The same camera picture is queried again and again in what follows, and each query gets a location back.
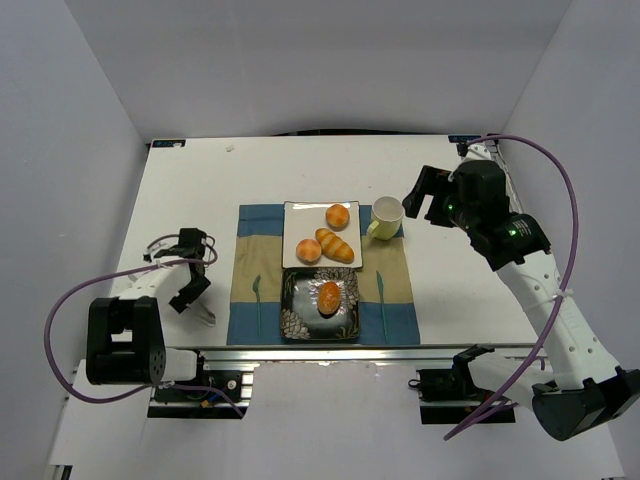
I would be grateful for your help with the blue and beige placemat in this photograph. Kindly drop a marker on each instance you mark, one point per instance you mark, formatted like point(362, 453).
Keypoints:
point(258, 250)

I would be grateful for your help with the round bread roll bottom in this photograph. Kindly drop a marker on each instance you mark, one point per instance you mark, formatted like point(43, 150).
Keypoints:
point(308, 251)

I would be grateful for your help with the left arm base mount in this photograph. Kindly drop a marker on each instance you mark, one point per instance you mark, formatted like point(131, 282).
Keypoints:
point(221, 389)

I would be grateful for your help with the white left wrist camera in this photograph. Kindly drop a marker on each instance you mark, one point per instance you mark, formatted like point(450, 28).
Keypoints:
point(161, 251)

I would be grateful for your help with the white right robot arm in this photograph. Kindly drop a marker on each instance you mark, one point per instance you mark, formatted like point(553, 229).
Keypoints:
point(585, 385)

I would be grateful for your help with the striped long bread roll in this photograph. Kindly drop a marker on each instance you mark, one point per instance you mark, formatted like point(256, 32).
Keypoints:
point(334, 247)

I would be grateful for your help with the round bread roll top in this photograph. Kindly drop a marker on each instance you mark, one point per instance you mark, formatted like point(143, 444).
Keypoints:
point(337, 216)

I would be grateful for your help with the black floral square plate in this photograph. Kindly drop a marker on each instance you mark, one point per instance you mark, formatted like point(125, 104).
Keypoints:
point(300, 318)

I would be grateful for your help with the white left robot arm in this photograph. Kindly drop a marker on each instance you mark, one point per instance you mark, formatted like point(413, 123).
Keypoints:
point(125, 341)

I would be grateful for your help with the metal tongs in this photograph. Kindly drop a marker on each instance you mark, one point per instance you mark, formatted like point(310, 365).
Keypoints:
point(204, 314)

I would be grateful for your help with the oval bread roll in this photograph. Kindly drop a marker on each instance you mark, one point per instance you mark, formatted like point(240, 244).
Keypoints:
point(329, 298)

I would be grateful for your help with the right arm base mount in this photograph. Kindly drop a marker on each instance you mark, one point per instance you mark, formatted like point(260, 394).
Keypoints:
point(448, 396)

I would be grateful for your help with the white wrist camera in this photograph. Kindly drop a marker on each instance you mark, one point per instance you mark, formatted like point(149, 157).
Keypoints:
point(474, 152)
point(161, 251)

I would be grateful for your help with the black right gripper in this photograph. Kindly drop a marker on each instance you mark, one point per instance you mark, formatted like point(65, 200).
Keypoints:
point(435, 201)

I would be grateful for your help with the teal fork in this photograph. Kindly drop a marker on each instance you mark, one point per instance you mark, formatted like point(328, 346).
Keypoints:
point(256, 291)

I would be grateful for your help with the aluminium frame rail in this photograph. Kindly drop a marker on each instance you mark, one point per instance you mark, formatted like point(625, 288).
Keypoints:
point(331, 353)

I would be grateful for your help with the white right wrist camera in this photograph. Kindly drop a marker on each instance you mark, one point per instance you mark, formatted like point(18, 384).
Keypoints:
point(474, 152)

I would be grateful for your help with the round bread roll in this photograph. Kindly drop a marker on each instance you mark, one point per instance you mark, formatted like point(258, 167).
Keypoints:
point(308, 251)
point(337, 216)

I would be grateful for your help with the teal knife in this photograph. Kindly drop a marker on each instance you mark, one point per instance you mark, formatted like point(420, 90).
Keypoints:
point(380, 285)

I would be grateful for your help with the pale yellow mug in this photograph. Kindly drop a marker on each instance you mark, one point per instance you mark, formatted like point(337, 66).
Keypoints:
point(386, 218)

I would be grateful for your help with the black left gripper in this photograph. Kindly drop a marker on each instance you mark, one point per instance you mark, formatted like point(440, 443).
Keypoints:
point(189, 293)

